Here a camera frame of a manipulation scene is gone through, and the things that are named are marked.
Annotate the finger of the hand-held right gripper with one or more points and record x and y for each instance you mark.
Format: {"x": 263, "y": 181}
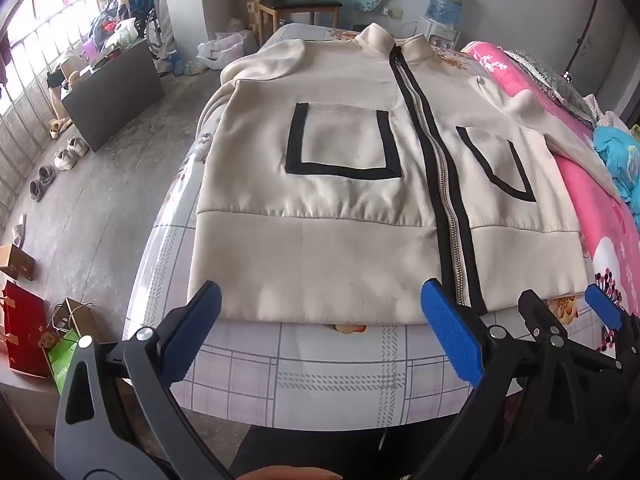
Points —
{"x": 605, "y": 305}
{"x": 534, "y": 310}

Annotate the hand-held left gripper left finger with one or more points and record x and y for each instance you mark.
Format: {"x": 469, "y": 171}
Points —
{"x": 192, "y": 332}

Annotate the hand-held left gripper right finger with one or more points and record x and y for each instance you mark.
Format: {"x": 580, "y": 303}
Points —
{"x": 452, "y": 332}

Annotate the cream zip jacket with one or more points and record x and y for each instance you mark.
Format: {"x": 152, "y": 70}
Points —
{"x": 325, "y": 240}

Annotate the pile of clothes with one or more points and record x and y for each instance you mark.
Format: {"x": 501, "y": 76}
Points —
{"x": 117, "y": 15}

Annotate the pink floral blanket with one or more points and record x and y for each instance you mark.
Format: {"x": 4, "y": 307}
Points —
{"x": 590, "y": 210}

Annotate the floral checked bed sheet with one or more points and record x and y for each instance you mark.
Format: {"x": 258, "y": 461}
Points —
{"x": 300, "y": 370}

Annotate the brown paper bag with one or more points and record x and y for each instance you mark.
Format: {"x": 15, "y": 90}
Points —
{"x": 75, "y": 315}

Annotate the green paper bag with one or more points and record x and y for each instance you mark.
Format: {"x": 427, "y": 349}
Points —
{"x": 62, "y": 365}

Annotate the blue floral cloth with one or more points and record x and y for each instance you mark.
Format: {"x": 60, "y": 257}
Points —
{"x": 620, "y": 155}

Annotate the red box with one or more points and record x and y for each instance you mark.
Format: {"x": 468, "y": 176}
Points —
{"x": 22, "y": 330}

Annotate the brown cardboard box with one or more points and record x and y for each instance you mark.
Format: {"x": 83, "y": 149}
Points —
{"x": 17, "y": 262}

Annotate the white slipper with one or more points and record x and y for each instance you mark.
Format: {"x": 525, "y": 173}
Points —
{"x": 19, "y": 230}

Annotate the grey slipper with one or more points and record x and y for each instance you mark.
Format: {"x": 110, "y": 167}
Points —
{"x": 36, "y": 190}
{"x": 47, "y": 174}

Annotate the grey patterned blanket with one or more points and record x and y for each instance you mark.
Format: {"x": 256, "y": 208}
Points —
{"x": 555, "y": 85}

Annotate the beige sandals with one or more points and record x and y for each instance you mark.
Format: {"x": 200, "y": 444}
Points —
{"x": 57, "y": 127}

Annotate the dark grey cabinet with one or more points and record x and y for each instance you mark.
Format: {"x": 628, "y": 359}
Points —
{"x": 115, "y": 95}

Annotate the grey wardrobe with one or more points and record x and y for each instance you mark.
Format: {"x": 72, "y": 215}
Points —
{"x": 610, "y": 30}

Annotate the white plastic bag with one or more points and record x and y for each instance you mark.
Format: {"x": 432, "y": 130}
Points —
{"x": 225, "y": 50}

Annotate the white water dispenser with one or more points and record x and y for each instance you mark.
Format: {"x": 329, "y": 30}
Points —
{"x": 440, "y": 35}

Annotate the metal window railing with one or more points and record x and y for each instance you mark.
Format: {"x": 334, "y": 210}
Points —
{"x": 30, "y": 75}

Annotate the wooden chair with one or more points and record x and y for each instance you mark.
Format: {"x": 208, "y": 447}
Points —
{"x": 300, "y": 4}

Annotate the wall socket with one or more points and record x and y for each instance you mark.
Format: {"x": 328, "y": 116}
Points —
{"x": 394, "y": 13}

